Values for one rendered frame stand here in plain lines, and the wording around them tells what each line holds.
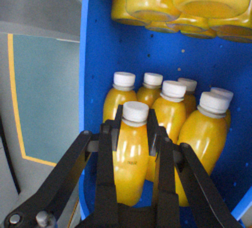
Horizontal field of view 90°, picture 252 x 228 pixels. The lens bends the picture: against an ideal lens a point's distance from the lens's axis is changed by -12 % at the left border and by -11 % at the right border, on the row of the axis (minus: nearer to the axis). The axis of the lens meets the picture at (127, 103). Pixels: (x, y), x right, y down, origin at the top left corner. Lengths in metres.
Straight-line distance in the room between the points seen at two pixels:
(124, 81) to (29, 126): 1.77
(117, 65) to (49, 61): 1.26
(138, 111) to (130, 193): 0.15
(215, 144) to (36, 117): 1.75
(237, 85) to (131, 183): 0.26
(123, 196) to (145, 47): 0.30
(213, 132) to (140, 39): 0.23
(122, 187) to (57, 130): 1.53
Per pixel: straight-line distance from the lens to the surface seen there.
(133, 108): 0.20
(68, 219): 0.97
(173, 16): 0.19
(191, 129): 0.21
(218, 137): 0.22
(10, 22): 0.61
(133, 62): 0.32
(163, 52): 0.34
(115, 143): 0.16
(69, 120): 1.62
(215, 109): 0.21
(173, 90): 0.23
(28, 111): 1.85
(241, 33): 0.24
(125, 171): 0.24
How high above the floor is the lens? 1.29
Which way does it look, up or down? 69 degrees down
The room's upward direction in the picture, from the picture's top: 171 degrees counter-clockwise
